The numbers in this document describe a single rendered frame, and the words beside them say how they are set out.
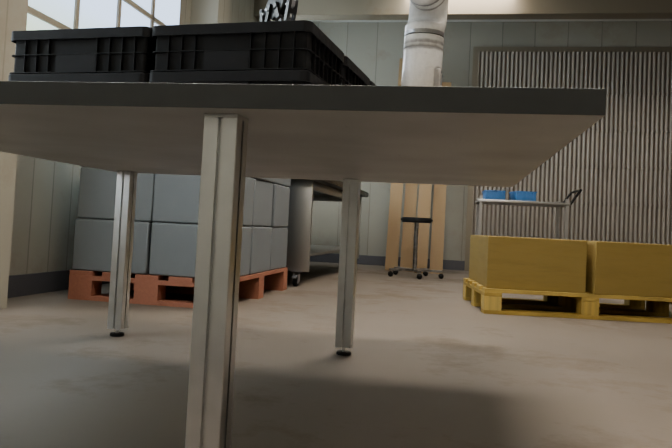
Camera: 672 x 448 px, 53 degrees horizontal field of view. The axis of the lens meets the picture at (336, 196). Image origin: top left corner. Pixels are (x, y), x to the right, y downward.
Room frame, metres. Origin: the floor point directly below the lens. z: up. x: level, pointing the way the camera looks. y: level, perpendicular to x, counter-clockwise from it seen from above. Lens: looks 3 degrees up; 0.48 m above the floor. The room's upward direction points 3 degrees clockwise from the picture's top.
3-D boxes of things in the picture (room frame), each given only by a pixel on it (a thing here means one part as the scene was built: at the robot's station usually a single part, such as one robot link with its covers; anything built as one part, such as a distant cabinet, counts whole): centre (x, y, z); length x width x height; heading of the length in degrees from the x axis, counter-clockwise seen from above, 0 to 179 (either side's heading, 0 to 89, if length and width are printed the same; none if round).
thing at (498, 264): (4.49, -1.57, 0.23); 1.34 x 0.98 x 0.47; 82
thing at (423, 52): (1.56, -0.19, 0.84); 0.09 x 0.09 x 0.17; 78
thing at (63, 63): (1.77, 0.61, 0.87); 0.40 x 0.30 x 0.11; 74
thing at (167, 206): (4.40, 0.90, 0.67); 1.34 x 0.93 x 1.33; 170
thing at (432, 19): (1.56, -0.19, 1.00); 0.09 x 0.09 x 0.17; 72
